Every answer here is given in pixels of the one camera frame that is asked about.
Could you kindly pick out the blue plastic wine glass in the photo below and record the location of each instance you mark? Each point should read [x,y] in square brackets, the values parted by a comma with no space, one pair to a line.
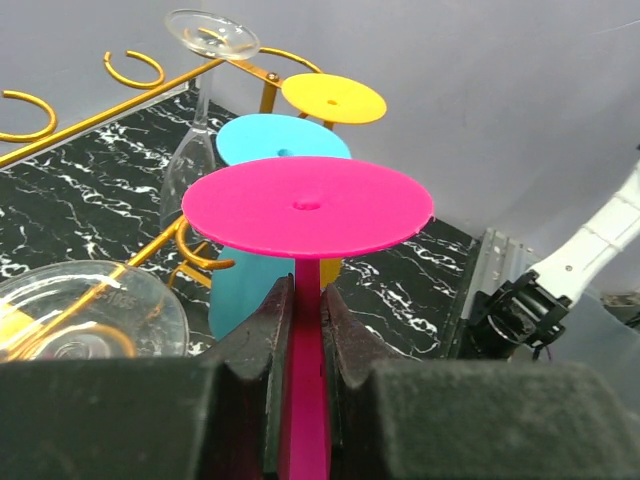
[238,291]

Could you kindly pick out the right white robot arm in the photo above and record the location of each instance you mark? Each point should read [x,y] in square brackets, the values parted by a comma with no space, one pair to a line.
[529,310]

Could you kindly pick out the magenta plastic wine glass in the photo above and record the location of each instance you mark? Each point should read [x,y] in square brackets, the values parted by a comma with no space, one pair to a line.
[307,209]

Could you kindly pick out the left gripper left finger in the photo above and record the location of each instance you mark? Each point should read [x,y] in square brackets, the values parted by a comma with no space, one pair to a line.
[212,416]

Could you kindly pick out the clear wine glass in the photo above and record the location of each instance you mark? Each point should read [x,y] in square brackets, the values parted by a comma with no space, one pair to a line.
[211,36]
[90,309]

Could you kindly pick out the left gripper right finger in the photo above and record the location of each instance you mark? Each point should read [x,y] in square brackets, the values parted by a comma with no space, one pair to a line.
[455,419]

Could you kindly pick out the gold wire wine glass rack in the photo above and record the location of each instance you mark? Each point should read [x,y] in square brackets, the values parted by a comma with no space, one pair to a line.
[96,197]

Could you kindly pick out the yellow plastic wine glass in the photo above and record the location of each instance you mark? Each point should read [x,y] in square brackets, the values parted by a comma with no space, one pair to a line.
[333,99]

